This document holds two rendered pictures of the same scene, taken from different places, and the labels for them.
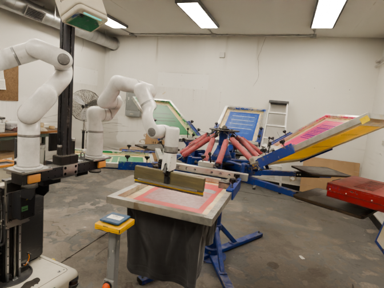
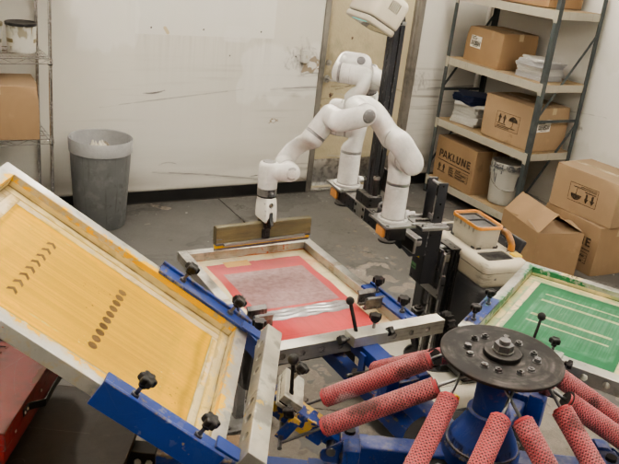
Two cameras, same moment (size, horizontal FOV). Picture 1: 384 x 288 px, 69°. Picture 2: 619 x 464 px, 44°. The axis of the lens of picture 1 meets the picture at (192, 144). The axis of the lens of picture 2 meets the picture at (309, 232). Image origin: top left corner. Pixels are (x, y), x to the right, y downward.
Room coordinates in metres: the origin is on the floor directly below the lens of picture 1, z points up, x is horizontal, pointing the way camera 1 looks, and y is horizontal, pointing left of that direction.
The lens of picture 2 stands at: (3.41, -1.85, 2.21)
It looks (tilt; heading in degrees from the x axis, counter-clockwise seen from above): 22 degrees down; 131
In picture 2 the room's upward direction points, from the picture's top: 7 degrees clockwise
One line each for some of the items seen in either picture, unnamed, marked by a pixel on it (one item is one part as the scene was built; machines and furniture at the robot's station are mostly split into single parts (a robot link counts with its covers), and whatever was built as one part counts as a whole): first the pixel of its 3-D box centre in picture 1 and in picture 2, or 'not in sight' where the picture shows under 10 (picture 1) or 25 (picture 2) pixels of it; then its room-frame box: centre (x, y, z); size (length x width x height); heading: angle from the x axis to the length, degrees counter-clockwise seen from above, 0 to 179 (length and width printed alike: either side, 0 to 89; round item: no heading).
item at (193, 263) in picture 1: (160, 246); not in sight; (1.45, 0.12, 0.74); 0.45 x 0.03 x 0.43; 72
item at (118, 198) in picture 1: (183, 190); (288, 290); (1.73, 0.03, 0.97); 0.79 x 0.58 x 0.04; 162
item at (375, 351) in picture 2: not in sight; (374, 356); (2.26, -0.15, 1.02); 0.17 x 0.06 x 0.05; 162
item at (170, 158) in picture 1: (170, 160); (265, 205); (1.49, 0.11, 1.21); 0.10 x 0.07 x 0.11; 162
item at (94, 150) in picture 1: (93, 143); (398, 201); (1.74, 0.62, 1.21); 0.16 x 0.13 x 0.15; 66
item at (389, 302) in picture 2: not in sight; (388, 307); (2.04, 0.22, 0.98); 0.30 x 0.05 x 0.07; 162
